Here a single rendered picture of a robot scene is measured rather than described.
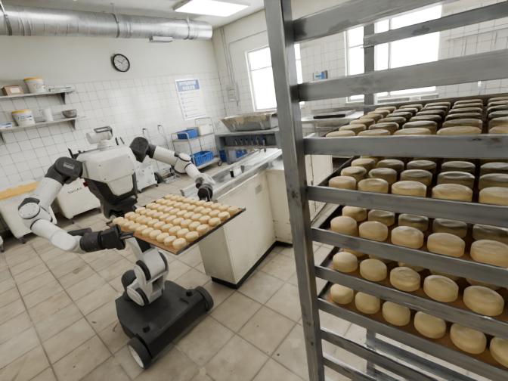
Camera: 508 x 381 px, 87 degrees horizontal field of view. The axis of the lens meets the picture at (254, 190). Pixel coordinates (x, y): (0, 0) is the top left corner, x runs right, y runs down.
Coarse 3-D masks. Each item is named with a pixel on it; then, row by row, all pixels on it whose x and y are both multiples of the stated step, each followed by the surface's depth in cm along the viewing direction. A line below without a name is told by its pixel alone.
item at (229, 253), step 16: (256, 176) 230; (240, 192) 212; (256, 192) 232; (256, 208) 233; (240, 224) 215; (256, 224) 235; (272, 224) 259; (208, 240) 213; (224, 240) 203; (240, 240) 217; (256, 240) 237; (272, 240) 261; (208, 256) 222; (224, 256) 210; (240, 256) 218; (256, 256) 239; (208, 272) 231; (224, 272) 218; (240, 272) 220
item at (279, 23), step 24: (264, 0) 39; (288, 0) 39; (288, 24) 40; (288, 48) 40; (288, 72) 41; (288, 96) 42; (288, 120) 44; (288, 144) 46; (288, 168) 47; (288, 192) 49; (312, 264) 55; (312, 288) 56; (312, 312) 58; (312, 336) 60; (312, 360) 64
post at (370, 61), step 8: (376, 24) 71; (368, 32) 71; (376, 32) 71; (368, 48) 72; (376, 48) 73; (368, 56) 73; (376, 56) 73; (368, 64) 73; (376, 64) 74; (368, 96) 76; (376, 96) 77; (368, 104) 77
